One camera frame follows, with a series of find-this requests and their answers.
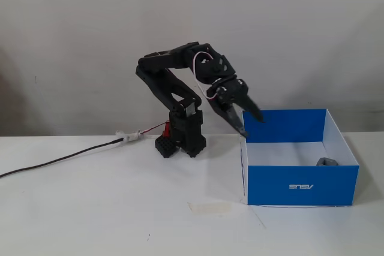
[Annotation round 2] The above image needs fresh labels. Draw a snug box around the clear tape strip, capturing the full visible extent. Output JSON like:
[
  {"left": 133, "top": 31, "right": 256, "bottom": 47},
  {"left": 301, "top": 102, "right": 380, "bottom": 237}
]
[{"left": 187, "top": 201, "right": 233, "bottom": 216}]

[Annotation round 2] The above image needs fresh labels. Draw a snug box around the black power cable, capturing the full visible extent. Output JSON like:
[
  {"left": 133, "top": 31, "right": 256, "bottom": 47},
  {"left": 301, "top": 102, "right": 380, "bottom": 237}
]
[{"left": 0, "top": 137, "right": 125, "bottom": 179}]

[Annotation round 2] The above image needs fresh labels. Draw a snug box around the black clamp with red lever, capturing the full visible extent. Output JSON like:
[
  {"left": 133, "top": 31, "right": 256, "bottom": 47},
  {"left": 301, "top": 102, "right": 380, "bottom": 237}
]
[{"left": 154, "top": 121, "right": 178, "bottom": 159}]

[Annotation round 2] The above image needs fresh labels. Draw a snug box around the blue and white cardboard box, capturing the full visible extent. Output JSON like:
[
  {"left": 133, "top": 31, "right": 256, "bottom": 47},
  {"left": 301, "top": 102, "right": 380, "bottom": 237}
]
[{"left": 239, "top": 108, "right": 360, "bottom": 207}]

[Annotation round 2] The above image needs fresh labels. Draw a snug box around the white and red arm wire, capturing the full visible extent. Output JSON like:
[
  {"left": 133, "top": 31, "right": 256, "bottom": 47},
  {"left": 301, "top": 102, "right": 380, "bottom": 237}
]
[{"left": 193, "top": 50, "right": 222, "bottom": 100}]

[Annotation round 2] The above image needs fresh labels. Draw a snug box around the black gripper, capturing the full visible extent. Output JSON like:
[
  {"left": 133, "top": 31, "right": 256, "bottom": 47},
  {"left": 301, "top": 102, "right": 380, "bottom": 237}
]
[{"left": 206, "top": 76, "right": 266, "bottom": 138}]

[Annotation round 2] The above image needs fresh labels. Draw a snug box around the white taped cable connector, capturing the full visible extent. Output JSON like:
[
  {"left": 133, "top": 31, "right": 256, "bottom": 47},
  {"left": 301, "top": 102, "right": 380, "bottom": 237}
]
[{"left": 115, "top": 129, "right": 145, "bottom": 143}]

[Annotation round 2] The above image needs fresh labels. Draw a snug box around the gray block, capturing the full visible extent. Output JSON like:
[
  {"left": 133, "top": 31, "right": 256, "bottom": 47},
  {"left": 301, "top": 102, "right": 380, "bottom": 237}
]
[{"left": 315, "top": 156, "right": 340, "bottom": 167}]

